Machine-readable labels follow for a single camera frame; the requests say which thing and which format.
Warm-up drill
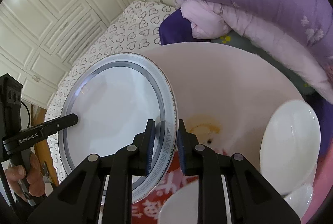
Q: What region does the large white bowl red print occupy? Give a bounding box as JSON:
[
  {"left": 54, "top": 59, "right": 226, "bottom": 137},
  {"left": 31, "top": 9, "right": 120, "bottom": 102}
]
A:
[{"left": 260, "top": 99, "right": 321, "bottom": 195}]

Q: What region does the light pink padded quilt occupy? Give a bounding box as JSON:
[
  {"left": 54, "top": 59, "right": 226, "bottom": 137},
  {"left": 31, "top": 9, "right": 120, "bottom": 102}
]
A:
[{"left": 180, "top": 0, "right": 332, "bottom": 103}]

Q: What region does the heart pattern bed sheet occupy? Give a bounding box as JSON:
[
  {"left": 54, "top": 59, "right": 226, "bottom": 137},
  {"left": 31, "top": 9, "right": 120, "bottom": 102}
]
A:
[{"left": 46, "top": 1, "right": 174, "bottom": 180}]

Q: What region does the dark purple cloth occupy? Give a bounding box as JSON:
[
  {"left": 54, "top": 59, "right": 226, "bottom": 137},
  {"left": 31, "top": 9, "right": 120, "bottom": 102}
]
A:
[{"left": 159, "top": 9, "right": 208, "bottom": 45}]

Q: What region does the white bowl grey band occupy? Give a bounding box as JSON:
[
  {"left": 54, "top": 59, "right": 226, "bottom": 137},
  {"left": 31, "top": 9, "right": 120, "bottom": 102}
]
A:
[{"left": 158, "top": 180, "right": 199, "bottom": 224}]

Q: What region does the black cable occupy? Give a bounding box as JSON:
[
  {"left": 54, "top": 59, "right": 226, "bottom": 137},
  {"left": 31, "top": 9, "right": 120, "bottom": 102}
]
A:
[{"left": 20, "top": 100, "right": 32, "bottom": 127}]

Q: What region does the large plate with patterned rim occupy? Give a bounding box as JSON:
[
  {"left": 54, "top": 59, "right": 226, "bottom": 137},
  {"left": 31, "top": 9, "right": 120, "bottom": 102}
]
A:
[{"left": 58, "top": 53, "right": 178, "bottom": 202}]

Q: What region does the small white bowl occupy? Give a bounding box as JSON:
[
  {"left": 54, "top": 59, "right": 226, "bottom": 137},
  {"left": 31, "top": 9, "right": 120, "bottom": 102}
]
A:
[{"left": 284, "top": 184, "right": 313, "bottom": 219}]

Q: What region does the cream panelled wardrobe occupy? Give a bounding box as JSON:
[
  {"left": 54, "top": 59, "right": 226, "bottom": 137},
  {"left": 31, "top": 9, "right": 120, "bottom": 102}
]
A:
[{"left": 1, "top": 0, "right": 133, "bottom": 108}]

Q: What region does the person's left hand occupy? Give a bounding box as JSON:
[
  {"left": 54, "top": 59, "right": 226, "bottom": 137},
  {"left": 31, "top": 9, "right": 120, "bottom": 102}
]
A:
[{"left": 4, "top": 152, "right": 46, "bottom": 202}]

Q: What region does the pink blanket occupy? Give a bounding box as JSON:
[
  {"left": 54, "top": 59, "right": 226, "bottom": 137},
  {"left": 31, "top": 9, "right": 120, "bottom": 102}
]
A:
[{"left": 301, "top": 147, "right": 332, "bottom": 223}]

